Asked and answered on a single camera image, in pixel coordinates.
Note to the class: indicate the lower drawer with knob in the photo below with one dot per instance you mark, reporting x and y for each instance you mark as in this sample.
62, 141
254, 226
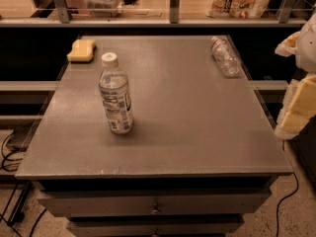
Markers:
156, 226

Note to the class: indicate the drawer with knob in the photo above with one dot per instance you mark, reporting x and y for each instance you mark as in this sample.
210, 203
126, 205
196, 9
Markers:
156, 226
145, 203

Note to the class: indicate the metal shelf frame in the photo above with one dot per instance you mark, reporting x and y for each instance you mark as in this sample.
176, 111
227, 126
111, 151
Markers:
145, 13

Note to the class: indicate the clear bottle with blue label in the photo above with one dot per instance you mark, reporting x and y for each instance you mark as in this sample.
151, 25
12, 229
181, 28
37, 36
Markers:
114, 91

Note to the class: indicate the yellow sponge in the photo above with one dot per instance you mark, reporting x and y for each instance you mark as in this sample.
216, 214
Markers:
82, 50

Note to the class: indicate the grey drawer cabinet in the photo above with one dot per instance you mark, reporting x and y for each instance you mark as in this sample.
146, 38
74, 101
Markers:
193, 129

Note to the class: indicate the clear plastic storage box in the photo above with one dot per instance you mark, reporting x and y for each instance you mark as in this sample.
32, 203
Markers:
103, 8

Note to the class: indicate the clear empty plastic bottle lying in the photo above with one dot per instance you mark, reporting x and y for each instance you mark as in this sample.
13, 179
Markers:
225, 56

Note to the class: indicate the upper drawer with knob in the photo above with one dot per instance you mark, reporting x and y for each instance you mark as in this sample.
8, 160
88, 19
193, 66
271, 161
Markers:
145, 203

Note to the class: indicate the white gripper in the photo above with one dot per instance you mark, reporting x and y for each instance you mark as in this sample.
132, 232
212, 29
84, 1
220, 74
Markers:
306, 49

